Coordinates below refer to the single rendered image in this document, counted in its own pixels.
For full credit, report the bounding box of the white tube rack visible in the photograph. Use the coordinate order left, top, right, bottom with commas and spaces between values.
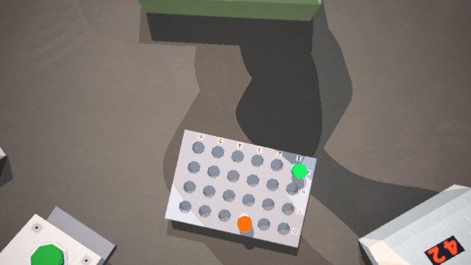
165, 130, 316, 247

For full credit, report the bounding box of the green tube cap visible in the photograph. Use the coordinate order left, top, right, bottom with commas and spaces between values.
290, 163, 307, 179

